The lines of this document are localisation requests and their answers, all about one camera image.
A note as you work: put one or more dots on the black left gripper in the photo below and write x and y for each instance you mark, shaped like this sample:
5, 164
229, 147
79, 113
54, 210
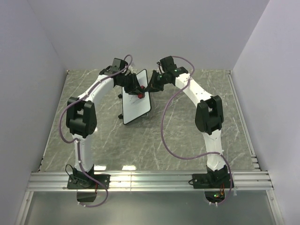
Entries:
135, 88

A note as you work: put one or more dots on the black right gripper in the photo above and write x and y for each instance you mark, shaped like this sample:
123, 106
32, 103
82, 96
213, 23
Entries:
152, 86

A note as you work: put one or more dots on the red and black eraser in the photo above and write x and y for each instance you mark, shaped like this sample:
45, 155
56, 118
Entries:
141, 94

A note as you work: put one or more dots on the small black-framed whiteboard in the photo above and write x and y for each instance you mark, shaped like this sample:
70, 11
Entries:
132, 106

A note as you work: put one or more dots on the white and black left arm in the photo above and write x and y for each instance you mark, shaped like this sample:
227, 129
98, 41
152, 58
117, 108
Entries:
81, 118

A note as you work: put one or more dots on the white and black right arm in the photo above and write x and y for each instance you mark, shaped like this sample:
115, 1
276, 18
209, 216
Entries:
209, 115

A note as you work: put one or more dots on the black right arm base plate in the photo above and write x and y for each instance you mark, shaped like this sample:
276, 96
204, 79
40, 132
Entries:
202, 181

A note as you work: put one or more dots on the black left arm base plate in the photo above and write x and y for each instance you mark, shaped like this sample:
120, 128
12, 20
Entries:
86, 183

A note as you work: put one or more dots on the aluminium front rail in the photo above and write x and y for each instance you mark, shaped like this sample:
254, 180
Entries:
133, 181

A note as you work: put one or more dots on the aluminium rail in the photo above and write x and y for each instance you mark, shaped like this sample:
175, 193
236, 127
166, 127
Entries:
133, 181
254, 159

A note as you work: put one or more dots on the aluminium right side rail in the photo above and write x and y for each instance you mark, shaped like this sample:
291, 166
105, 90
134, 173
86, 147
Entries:
254, 159

